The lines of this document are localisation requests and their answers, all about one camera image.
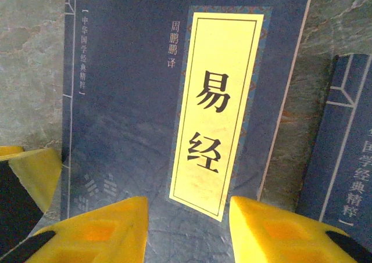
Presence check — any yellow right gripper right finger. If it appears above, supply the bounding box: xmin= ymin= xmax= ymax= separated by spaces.
xmin=229 ymin=195 xmax=372 ymax=263

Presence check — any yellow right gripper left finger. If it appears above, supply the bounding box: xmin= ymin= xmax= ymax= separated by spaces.
xmin=0 ymin=196 xmax=149 ymax=263

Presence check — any dark blue Yijing book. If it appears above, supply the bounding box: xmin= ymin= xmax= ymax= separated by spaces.
xmin=59 ymin=0 xmax=316 ymax=263

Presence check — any dark blue classics book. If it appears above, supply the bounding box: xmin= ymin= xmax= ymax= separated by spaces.
xmin=296 ymin=53 xmax=372 ymax=240

